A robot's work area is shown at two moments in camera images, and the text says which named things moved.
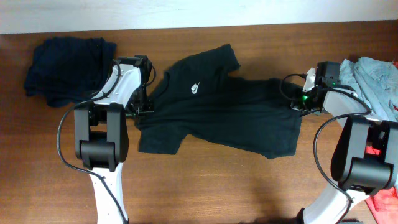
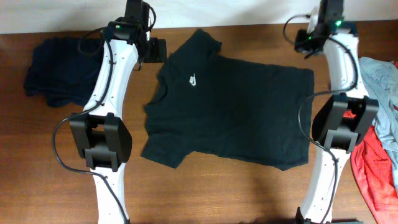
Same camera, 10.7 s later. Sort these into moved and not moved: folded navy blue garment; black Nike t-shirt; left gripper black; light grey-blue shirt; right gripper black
Moved: left gripper black; right gripper black; black Nike t-shirt
Not moved: light grey-blue shirt; folded navy blue garment
